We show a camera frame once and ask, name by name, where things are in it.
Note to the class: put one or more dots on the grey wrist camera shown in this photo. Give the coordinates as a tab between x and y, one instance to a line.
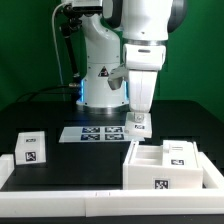
117	76

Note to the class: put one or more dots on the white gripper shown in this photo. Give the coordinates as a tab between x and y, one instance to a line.
141	86

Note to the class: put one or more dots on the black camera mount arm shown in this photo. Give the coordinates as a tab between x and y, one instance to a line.
70	36

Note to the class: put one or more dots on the white cabinet body box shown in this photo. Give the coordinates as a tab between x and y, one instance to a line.
143	169

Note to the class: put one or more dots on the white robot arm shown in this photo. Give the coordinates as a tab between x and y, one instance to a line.
125	44

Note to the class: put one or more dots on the white cabinet top block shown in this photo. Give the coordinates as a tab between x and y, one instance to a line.
30	148

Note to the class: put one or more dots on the white sheet with markers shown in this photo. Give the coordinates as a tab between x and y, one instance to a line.
96	134

